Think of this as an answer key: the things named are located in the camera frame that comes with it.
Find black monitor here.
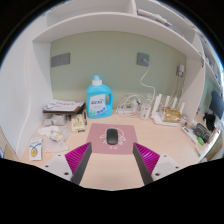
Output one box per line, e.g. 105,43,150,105
208,89,224,120

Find black bag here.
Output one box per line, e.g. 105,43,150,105
203,111,218,133

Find clear plastic bag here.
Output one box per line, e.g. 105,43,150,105
36,123,73,154

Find black pen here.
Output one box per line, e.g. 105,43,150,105
82,110,88,127

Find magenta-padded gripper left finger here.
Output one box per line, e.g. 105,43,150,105
41,141,93,186

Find small white jar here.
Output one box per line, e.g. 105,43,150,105
179,114,190,126

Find grey zip pouch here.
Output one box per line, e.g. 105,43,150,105
194,122,212,144

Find white remote control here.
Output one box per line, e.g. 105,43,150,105
181,125,200,144

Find white wall charger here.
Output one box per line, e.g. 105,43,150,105
176,63,186,78

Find gold foil bag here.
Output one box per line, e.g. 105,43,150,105
162,106,183,124

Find small cream carton box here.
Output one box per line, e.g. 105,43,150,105
70,113,86,134

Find green marker pen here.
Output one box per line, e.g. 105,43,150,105
194,145,203,158

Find white wall cable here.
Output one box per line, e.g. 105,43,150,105
139,59,157,99

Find white power strip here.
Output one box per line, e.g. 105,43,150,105
115,106,134,115

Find white shelf unit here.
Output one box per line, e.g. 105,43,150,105
0,0,224,158

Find wide grey wall socket plate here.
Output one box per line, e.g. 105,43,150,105
50,52,71,68

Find white router with antennas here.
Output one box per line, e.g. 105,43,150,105
150,93,186,128

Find black computer mouse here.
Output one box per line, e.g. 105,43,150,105
105,128,120,146

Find silver foil packets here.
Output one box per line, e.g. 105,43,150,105
42,114,68,127

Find pink mouse pad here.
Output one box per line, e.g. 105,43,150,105
86,122,138,155

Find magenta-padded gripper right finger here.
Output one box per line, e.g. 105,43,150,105
132,142,184,186

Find stack of books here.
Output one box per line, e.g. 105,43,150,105
42,98,86,116

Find small white packet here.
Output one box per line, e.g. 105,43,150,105
28,135,44,162

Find bundle of white cables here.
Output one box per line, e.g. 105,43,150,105
116,92,146,118

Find clear plastic jar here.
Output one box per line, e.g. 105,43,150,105
139,93,153,121

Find blue detergent bottle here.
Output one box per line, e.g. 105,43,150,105
85,74,115,120

